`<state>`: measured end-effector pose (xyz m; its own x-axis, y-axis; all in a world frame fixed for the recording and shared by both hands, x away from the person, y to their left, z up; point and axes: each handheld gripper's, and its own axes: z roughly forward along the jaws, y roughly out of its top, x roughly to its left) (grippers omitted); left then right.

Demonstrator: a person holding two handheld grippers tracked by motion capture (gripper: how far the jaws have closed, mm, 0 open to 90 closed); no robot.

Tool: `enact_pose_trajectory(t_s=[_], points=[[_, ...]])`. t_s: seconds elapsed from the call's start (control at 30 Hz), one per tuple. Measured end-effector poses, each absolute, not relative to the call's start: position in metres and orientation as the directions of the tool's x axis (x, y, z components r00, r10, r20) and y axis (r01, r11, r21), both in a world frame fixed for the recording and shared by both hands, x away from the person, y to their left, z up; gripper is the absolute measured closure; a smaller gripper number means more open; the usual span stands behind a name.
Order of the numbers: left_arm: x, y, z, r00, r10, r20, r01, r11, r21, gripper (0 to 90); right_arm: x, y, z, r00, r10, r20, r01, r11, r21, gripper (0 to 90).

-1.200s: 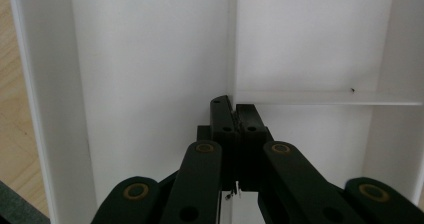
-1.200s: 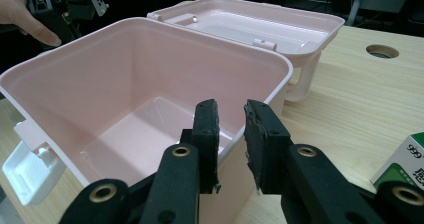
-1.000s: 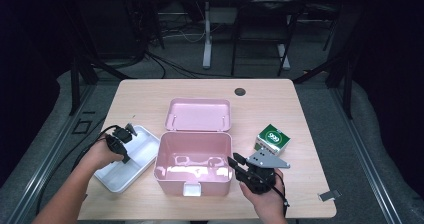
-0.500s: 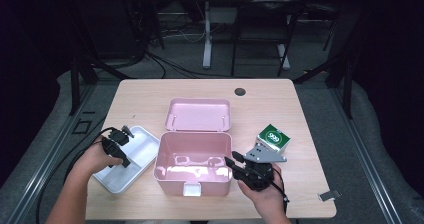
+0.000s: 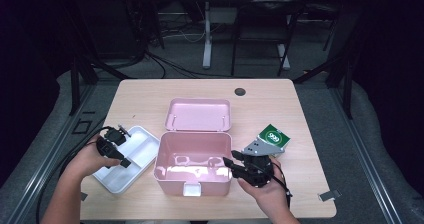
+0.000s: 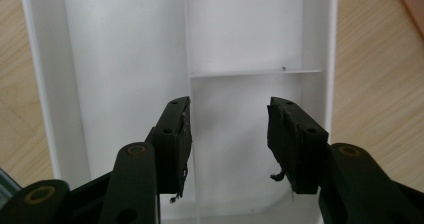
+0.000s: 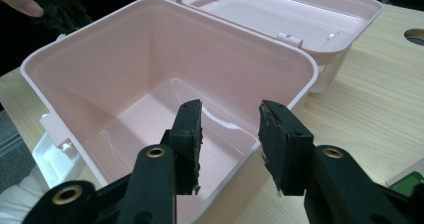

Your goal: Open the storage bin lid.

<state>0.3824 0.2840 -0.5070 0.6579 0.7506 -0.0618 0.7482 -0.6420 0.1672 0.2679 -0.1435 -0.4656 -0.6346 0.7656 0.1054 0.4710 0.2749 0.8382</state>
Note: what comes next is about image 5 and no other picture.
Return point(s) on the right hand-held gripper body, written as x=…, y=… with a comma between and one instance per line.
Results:
x=260, y=169

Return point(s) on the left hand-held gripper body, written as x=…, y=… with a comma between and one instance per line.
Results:
x=108, y=144

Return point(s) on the white divided tray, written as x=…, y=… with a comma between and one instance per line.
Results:
x=140, y=150

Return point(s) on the green and white carton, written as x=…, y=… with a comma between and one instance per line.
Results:
x=275, y=135

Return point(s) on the pink storage box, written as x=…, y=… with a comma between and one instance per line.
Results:
x=196, y=144

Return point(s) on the person's left hand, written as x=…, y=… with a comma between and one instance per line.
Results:
x=88, y=160

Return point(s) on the person's right hand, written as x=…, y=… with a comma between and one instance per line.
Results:
x=271, y=197

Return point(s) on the round dark table grommet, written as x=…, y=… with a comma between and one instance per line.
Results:
x=240, y=92

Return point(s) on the white desk with metal legs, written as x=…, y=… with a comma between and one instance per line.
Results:
x=207, y=50

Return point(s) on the black chair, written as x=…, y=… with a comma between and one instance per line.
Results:
x=266, y=10

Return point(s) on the metal table bracket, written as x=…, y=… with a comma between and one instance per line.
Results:
x=329, y=195
x=83, y=196

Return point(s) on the aluminium floor rail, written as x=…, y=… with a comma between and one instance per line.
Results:
x=50, y=144
x=363, y=150

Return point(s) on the black frame post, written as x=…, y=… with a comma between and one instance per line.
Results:
x=75, y=90

